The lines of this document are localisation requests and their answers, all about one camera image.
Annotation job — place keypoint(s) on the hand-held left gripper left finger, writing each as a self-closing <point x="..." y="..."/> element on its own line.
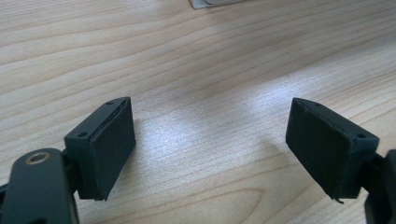
<point x="102" y="149"/>

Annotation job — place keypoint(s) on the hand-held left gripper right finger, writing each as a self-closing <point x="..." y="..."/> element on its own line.
<point x="330" y="149"/>

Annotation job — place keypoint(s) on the white flat object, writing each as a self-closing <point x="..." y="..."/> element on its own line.
<point x="214" y="3"/>

